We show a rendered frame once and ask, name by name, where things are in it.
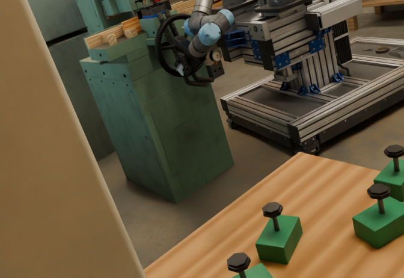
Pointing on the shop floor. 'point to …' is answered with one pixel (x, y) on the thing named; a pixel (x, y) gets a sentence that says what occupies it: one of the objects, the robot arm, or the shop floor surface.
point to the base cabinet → (164, 131)
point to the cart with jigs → (302, 226)
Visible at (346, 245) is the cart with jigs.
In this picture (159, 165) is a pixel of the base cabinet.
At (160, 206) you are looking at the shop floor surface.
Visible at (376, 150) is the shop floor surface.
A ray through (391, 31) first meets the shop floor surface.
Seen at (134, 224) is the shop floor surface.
